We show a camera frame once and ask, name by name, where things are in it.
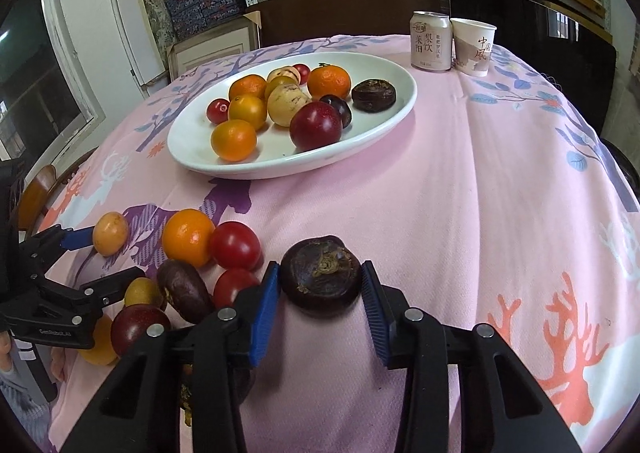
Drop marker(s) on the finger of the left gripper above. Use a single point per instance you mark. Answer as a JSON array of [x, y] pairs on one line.
[[55, 241], [110, 289]]

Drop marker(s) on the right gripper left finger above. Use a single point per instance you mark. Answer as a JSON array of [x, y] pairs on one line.
[[231, 340]]

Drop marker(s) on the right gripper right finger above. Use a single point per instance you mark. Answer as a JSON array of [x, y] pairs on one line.
[[408, 338]]

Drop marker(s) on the large orange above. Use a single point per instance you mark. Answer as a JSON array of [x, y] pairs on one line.
[[186, 235]]

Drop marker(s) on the dark brown mangosteen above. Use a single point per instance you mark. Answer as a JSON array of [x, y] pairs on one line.
[[320, 276]]

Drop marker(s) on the red plum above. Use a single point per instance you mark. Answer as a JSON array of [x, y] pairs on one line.
[[314, 126]]

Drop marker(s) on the wooden chair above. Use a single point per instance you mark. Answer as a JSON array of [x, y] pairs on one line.
[[41, 191]]

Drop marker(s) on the red tomato in pile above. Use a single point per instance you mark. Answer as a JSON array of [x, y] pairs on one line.
[[233, 245]]

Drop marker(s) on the pink deer tablecloth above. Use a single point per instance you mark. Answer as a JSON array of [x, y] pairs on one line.
[[493, 201]]

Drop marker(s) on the white oval plate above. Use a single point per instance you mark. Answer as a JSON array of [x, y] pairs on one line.
[[236, 139]]

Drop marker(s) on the pale yellow fruit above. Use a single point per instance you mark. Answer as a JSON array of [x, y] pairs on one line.
[[285, 102]]

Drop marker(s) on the small orange tangerine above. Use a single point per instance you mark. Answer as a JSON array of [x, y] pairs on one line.
[[253, 85]]

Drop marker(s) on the orange mandarin on plate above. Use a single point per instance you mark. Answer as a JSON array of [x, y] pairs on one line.
[[329, 79]]

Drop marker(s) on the small yellow fruit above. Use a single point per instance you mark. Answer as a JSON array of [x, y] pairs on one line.
[[278, 81]]

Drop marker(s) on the blue patterned boxes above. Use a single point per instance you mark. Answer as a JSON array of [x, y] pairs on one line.
[[191, 17]]

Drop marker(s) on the framed picture in box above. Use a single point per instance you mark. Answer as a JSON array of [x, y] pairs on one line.
[[236, 36]]

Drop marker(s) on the pink drink can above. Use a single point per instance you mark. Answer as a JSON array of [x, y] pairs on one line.
[[431, 41]]

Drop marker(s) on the white paper cup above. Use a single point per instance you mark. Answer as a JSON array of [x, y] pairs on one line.
[[473, 42]]

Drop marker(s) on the dark wooden board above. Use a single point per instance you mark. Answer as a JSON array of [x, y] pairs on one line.
[[286, 21]]

